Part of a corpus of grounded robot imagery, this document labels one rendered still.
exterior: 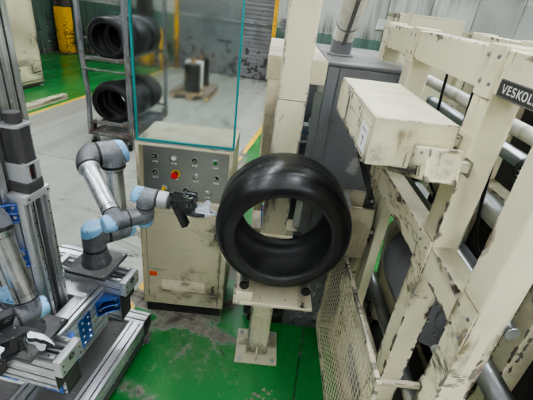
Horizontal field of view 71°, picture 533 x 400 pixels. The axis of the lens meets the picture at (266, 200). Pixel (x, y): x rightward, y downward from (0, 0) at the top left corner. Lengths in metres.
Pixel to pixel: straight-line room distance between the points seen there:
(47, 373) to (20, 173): 0.82
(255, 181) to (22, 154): 0.89
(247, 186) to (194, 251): 1.10
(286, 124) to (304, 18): 0.44
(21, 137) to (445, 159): 1.45
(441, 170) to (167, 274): 1.95
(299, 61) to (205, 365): 1.85
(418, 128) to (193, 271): 1.82
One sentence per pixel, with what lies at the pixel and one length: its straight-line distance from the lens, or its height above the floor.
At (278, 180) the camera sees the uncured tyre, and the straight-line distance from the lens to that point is 1.42.
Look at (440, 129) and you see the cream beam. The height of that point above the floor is 1.77.
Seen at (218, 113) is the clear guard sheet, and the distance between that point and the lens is 2.06.
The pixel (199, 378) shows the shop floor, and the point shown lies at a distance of 2.51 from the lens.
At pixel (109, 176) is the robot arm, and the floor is 1.20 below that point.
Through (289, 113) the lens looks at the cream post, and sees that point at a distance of 1.71.
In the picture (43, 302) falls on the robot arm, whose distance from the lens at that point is 1.63.
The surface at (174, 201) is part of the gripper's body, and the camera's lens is 1.62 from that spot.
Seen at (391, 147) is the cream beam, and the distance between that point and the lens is 1.15.
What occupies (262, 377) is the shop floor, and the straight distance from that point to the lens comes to 2.53.
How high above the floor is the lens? 2.04
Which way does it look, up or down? 28 degrees down
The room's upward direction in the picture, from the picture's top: 7 degrees clockwise
